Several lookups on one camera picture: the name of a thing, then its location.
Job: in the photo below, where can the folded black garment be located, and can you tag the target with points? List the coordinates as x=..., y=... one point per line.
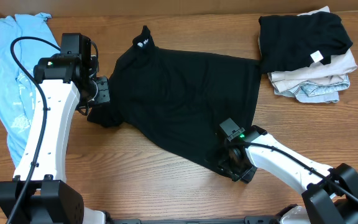
x=288, y=43

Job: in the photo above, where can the folded light denim garment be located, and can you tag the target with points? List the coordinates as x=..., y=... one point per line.
x=311, y=92

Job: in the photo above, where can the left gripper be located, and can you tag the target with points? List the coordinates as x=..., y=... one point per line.
x=102, y=90

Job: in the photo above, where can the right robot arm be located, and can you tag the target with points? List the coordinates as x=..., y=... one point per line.
x=330, y=195

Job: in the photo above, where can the folded beige garment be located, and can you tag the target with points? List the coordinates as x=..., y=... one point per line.
x=339, y=65

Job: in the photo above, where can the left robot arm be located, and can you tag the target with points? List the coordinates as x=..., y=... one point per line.
x=65, y=83

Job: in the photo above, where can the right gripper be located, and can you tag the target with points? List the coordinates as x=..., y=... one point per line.
x=227, y=167

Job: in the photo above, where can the black t-shirt with logo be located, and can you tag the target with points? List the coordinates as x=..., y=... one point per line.
x=178, y=99

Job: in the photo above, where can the light blue printed t-shirt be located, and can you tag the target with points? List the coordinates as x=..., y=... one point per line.
x=17, y=92

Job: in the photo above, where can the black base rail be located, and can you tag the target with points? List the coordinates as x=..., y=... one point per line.
x=264, y=219

